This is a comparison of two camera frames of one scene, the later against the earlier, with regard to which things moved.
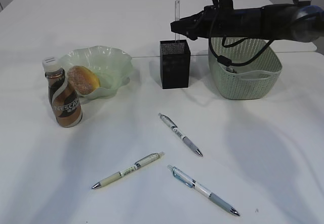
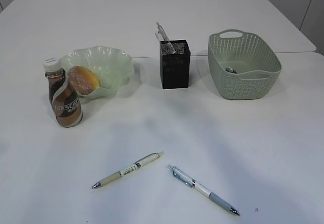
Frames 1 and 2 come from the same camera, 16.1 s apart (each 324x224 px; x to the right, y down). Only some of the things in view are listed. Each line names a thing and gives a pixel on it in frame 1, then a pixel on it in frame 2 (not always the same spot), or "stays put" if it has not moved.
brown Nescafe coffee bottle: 65,98 stays put
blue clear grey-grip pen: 190,182 stays put
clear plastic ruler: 177,16 to 159,36
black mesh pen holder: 175,61 stays put
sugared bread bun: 82,80 stays put
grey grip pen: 180,134 to 168,45
